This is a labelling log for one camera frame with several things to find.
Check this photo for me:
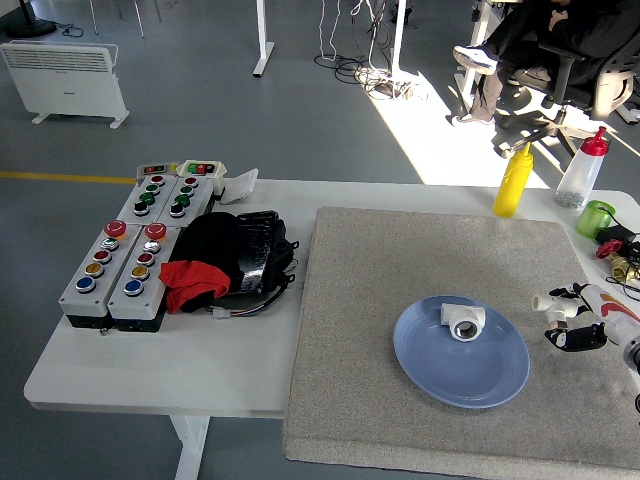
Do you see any clear squeeze bottle red cap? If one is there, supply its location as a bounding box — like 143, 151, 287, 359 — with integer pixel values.
555, 125, 611, 209

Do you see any brass valve red handle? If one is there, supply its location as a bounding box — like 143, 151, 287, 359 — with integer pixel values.
594, 239, 640, 286

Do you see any white tee fitting wide opening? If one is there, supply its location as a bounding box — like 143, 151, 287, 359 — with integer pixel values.
439, 302, 487, 344

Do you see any person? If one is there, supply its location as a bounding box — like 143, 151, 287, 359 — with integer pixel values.
452, 0, 640, 126

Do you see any black fan base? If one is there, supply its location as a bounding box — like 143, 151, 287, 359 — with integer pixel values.
4, 0, 57, 39

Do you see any yellow squeeze bottle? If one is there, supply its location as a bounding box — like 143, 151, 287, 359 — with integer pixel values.
493, 141, 535, 217

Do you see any white table leg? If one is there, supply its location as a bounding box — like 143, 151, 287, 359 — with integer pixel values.
168, 414, 211, 480

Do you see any black cloth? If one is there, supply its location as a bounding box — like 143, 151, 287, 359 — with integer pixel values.
168, 212, 242, 314

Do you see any black glossy tray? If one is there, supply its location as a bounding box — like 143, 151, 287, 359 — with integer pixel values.
230, 209, 287, 297

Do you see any white connector with wires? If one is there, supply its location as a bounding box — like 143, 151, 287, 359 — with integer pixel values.
210, 287, 296, 320

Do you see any blue round plate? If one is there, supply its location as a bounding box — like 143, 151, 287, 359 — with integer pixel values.
392, 294, 531, 410

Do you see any red cloth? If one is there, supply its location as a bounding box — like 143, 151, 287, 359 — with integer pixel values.
158, 259, 231, 315

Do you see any five-button control box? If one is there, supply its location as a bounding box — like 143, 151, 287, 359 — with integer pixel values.
106, 222, 181, 334
57, 221, 129, 330

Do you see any cream switch box green red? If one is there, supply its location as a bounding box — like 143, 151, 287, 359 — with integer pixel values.
177, 159, 229, 196

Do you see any white desk leg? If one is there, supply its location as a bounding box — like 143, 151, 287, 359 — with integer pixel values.
252, 0, 275, 78
454, 0, 496, 101
387, 0, 409, 76

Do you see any grey small switch box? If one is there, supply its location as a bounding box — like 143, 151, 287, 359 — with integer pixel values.
135, 162, 180, 181

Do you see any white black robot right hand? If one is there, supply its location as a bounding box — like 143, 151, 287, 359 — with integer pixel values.
543, 282, 640, 354

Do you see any floor cable bundle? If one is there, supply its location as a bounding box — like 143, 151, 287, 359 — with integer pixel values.
313, 0, 426, 101

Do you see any black power adapter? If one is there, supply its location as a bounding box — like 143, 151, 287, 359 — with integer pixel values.
594, 224, 640, 247

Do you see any green translucent cup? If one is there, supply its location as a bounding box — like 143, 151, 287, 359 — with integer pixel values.
574, 199, 617, 239

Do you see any white plastic holder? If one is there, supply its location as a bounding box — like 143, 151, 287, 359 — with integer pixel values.
219, 168, 259, 206

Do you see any black office chair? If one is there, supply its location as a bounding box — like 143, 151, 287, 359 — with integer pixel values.
492, 19, 640, 159

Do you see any grey-brown mat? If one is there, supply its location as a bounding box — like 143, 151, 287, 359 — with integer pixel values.
283, 207, 640, 474

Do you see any white electric heater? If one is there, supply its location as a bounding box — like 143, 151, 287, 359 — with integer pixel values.
0, 41, 130, 130

